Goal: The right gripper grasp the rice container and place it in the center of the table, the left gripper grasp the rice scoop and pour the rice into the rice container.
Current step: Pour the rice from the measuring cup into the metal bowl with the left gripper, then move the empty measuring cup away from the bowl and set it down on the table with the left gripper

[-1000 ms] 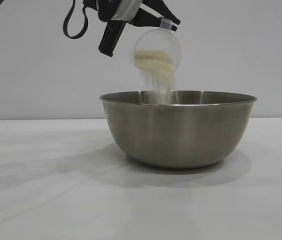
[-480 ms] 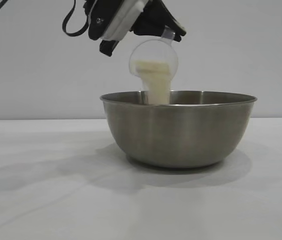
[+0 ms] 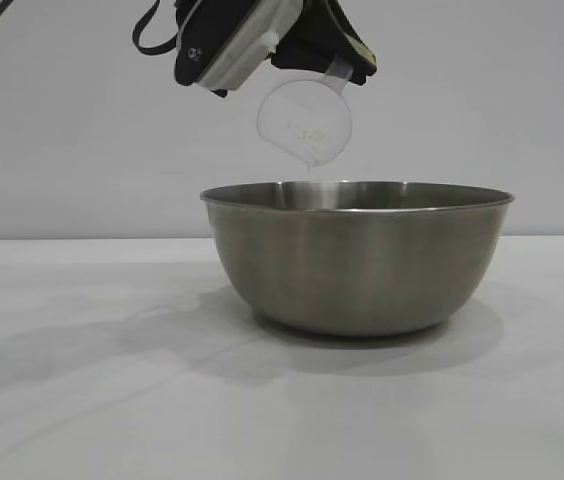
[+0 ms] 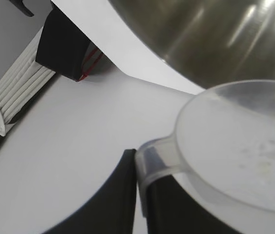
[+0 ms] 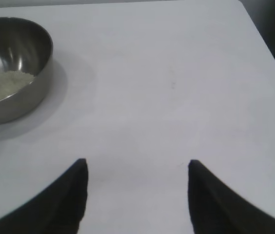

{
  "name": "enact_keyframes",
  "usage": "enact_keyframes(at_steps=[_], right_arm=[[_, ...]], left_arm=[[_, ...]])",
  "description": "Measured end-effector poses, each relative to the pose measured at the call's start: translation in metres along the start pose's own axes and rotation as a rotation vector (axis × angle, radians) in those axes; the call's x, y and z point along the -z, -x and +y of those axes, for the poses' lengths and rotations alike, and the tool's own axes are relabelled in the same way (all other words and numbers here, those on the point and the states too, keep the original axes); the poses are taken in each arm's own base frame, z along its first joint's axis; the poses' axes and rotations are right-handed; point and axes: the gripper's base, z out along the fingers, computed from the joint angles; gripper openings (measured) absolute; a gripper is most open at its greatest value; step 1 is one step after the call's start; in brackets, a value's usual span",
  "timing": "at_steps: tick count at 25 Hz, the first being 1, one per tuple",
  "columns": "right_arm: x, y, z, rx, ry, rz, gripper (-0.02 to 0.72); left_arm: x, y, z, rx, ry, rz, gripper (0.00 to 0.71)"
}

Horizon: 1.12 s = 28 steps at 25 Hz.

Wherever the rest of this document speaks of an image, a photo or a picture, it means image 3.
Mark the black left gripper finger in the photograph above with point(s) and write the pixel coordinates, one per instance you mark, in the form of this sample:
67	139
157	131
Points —
354	47
312	57

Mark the clear plastic measuring cup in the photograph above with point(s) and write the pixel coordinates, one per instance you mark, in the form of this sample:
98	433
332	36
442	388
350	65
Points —
302	115

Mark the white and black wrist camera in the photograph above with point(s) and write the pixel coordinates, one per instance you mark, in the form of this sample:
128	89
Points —
232	45

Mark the stainless steel mixing bowl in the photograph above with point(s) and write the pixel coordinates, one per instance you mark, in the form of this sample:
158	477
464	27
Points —
357	265

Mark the white rice grains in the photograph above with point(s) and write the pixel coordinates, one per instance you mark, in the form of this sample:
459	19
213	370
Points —
312	136

